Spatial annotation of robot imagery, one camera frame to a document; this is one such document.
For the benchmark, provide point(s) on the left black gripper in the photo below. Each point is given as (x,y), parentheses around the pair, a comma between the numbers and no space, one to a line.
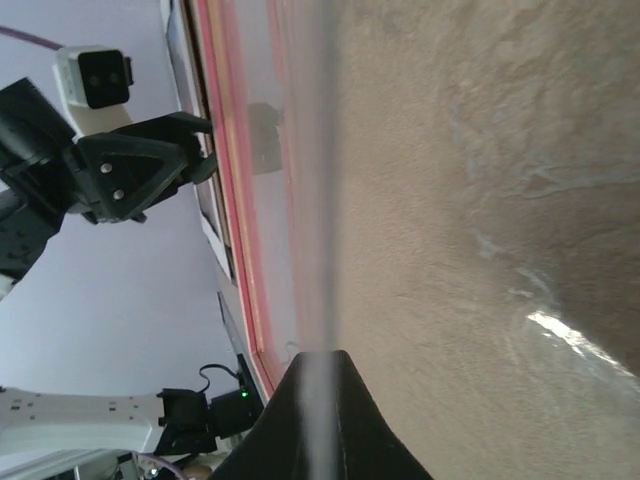
(116,176)

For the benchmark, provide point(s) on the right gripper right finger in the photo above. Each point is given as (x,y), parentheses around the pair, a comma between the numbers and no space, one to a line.
(366,446)

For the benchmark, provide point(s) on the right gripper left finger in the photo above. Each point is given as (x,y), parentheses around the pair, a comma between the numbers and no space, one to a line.
(296,435)

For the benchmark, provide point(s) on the landscape photo print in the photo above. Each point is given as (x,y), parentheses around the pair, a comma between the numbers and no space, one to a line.
(184,57)

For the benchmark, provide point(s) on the pink wooden picture frame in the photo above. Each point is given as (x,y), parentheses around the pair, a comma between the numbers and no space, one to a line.
(235,200)

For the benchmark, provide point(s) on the clear acrylic sheet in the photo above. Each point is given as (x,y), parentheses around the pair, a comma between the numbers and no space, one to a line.
(315,109)

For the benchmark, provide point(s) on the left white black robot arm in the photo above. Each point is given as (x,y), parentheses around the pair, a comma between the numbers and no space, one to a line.
(37,198)

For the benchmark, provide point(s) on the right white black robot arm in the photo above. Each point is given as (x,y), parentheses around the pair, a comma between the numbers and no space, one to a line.
(172,422)

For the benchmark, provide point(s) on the brown cardboard backing board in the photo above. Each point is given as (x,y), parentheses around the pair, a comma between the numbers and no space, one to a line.
(209,193)

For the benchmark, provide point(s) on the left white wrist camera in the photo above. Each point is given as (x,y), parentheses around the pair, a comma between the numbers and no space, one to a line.
(94,83)

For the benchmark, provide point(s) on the aluminium mounting rail bed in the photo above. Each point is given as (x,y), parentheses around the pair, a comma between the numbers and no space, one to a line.
(39,467)

